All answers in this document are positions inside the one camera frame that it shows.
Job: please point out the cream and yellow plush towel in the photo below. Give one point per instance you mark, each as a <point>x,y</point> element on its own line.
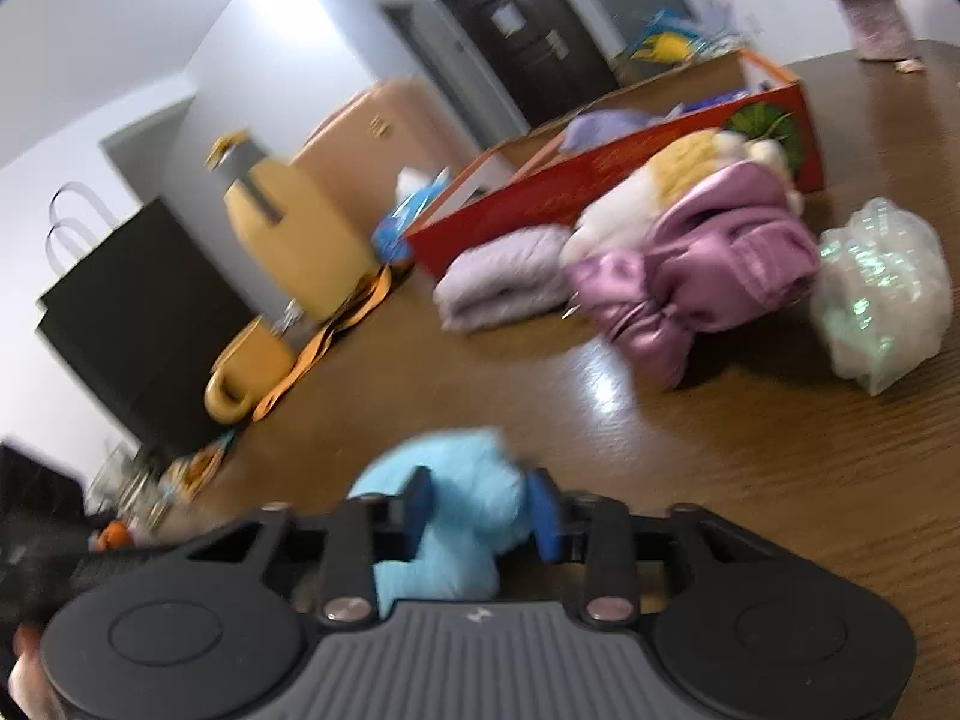
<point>637,202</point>

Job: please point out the red cardboard box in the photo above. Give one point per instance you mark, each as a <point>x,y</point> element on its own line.
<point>525,202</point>

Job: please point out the snack bowl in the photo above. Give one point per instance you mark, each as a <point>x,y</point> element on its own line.
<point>195,465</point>

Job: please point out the paper on door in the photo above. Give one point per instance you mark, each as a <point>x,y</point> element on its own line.
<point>505,19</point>

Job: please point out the pink textured vase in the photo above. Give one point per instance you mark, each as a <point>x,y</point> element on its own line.
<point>862,0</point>

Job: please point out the pink suitcase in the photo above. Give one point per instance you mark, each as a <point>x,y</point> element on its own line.
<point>375,127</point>

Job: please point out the light blue fluffy towel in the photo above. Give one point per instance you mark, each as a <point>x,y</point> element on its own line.
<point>465,480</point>

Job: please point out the dark entrance door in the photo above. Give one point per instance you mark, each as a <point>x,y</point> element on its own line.
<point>532,52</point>

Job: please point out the black paper bag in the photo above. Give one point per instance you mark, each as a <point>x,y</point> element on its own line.
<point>135,315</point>

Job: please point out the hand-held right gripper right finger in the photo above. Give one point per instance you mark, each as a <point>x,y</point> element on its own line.
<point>544,517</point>

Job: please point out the mauve satin pouch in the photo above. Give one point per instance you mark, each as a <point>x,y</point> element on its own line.
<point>637,307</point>
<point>742,240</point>

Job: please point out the person's left hand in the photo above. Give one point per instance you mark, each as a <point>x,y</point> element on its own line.
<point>37,667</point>

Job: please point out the grey interior door frame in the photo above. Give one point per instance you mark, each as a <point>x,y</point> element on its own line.
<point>427,67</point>

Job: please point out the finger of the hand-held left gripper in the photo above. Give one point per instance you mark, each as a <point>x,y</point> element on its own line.
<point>120,574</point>

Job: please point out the yellow watering can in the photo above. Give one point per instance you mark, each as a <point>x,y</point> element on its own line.
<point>664,46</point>

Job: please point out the fallen flower petal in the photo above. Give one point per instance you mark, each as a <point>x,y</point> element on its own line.
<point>909,67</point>

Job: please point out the yellow thermos jug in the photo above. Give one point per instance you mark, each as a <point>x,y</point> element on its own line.
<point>300,225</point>

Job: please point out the yellow mug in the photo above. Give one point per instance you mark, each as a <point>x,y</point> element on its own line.
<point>251,367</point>

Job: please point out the clear plastic bag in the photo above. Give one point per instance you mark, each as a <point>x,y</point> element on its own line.
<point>877,292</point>

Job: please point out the drinking glass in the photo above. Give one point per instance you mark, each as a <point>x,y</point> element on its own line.
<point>127,487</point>

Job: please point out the blue tissue pack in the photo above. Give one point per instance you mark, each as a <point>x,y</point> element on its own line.
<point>405,217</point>

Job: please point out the lilac folded towel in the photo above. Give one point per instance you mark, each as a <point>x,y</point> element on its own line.
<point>502,277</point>

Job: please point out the pile of colourful toys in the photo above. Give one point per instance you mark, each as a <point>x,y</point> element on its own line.
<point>697,34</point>

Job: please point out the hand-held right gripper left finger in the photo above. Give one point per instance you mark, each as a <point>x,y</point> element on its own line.
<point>418,514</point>

